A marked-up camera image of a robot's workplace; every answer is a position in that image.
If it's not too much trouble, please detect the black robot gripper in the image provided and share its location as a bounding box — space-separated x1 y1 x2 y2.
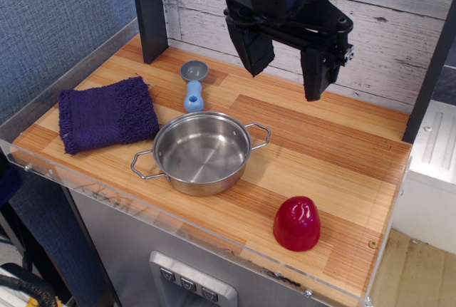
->
224 0 354 102

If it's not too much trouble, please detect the stainless steel pot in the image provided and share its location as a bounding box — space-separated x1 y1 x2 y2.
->
130 111 271 197

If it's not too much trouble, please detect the blue grey plastic spoon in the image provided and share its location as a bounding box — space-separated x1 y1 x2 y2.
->
180 60 209 113

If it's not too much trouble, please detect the purple folded towel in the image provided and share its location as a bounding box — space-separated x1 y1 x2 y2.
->
58 76 160 155

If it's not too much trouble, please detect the white ribbed appliance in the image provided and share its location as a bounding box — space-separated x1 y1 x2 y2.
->
392 100 455 254

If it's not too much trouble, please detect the stainless steel cabinet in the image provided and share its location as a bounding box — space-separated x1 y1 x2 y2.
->
68 189 322 306

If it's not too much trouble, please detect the silver button control panel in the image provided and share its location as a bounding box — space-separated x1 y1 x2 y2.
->
149 251 239 306

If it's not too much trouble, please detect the clear acrylic front guard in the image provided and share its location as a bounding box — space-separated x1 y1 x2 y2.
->
1 129 410 306

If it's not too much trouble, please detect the black right upright post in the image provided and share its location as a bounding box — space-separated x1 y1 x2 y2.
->
402 0 455 144

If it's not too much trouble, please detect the black upright post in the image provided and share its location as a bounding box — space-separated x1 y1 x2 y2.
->
402 0 455 144
135 0 168 64

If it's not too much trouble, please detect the black left upright post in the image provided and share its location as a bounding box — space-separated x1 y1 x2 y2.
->
135 0 168 64

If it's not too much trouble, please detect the black cable bundle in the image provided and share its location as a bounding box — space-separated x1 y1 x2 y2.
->
0 274 61 307

